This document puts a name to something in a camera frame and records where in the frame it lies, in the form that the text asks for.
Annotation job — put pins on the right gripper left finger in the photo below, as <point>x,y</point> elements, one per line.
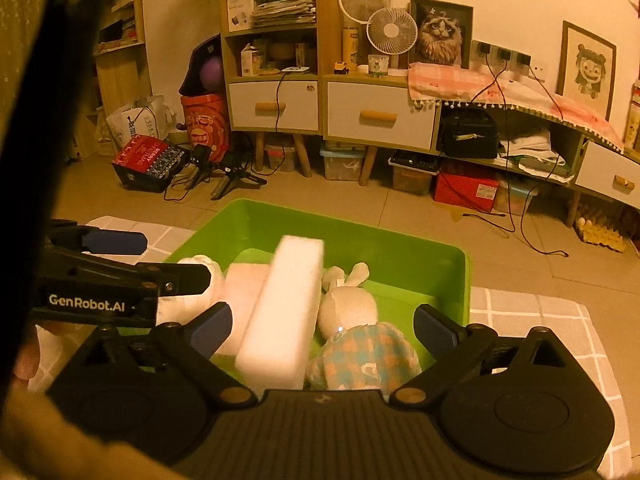
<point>189,347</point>

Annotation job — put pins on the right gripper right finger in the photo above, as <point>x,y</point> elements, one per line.
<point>458,353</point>

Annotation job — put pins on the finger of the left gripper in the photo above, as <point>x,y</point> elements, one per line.
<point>175,279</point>
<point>73,236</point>

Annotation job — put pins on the rabbit doll checkered dress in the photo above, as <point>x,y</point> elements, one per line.
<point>359,351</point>

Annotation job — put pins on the white cloth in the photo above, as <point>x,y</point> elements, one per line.
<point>183,309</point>

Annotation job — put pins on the person left hand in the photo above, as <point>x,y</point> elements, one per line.
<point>28,358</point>

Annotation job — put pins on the grey checkered table cloth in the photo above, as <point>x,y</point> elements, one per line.
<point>530,412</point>

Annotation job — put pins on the green plastic bin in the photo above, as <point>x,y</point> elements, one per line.
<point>405,270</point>

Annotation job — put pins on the red black carton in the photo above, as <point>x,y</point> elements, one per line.
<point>148,164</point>

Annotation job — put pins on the black tripod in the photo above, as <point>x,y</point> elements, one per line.
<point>230,176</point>

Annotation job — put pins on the red storage box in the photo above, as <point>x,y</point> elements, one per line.
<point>466,185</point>

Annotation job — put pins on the orange snack bag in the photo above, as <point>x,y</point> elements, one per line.
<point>207,123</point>

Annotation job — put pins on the egg tray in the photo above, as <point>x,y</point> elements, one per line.
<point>592,232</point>

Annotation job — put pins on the clear plastic storage box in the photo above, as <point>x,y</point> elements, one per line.
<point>342,162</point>

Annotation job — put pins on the purple ball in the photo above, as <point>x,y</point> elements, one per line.
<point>212,75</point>

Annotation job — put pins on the black box on shelf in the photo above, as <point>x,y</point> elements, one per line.
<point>467,133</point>

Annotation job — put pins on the pink checkered cloth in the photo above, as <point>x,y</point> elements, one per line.
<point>456,84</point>

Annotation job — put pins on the wooden cabinet white drawers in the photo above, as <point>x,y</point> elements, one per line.
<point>377,112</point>

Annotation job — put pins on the small white desk fan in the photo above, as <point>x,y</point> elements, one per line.
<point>392,32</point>

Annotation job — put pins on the cartoon girl picture frame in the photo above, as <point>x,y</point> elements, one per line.
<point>587,69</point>

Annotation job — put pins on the cat picture frame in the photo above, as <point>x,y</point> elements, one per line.
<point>445,32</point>

